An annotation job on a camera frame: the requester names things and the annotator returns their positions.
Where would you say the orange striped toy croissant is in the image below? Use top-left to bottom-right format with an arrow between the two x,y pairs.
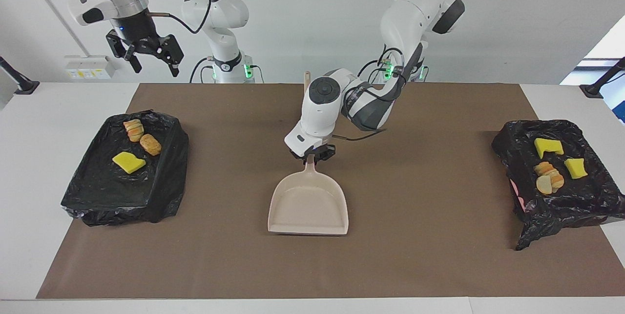
534,161 -> 565,189

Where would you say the bright window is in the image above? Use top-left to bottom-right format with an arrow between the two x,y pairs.
560,15 -> 625,124

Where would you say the black left base cable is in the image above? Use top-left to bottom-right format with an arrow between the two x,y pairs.
359,59 -> 386,84

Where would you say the black clamp stand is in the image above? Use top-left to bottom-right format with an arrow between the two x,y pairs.
0,56 -> 40,95
580,58 -> 625,99

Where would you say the yellow wedge sponge piece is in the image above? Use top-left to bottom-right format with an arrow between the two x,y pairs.
112,152 -> 146,174

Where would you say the bin lined with black bag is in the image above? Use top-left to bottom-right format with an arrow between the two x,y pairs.
61,110 -> 189,227

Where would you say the white wall conduit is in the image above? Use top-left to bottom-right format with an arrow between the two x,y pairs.
19,0 -> 93,58

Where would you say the white wall socket box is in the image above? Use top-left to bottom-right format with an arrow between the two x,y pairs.
64,55 -> 116,80

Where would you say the yellow notched sponge piece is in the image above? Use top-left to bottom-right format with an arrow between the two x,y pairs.
534,138 -> 564,159

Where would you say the brown table mat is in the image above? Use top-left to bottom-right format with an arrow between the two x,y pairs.
37,83 -> 625,299

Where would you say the pale striped toy croissant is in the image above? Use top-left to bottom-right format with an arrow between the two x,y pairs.
123,119 -> 145,143

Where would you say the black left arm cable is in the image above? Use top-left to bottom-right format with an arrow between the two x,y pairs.
332,46 -> 407,142

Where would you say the black base cable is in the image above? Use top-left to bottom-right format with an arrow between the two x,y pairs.
359,59 -> 386,84
189,57 -> 215,84

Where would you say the beige plastic dustpan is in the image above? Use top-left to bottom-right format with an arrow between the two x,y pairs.
268,154 -> 349,235

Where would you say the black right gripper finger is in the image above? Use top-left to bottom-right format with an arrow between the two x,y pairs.
106,32 -> 143,74
155,34 -> 185,78

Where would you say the brown toy bread roll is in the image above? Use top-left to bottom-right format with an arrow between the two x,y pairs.
140,134 -> 162,156

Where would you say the black right base cable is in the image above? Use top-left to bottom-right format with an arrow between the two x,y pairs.
189,57 -> 215,84

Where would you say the pink bin under black bag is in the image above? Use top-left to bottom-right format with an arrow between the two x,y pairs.
492,119 -> 625,250

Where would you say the small yellow sponge piece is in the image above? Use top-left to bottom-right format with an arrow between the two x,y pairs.
564,158 -> 588,179

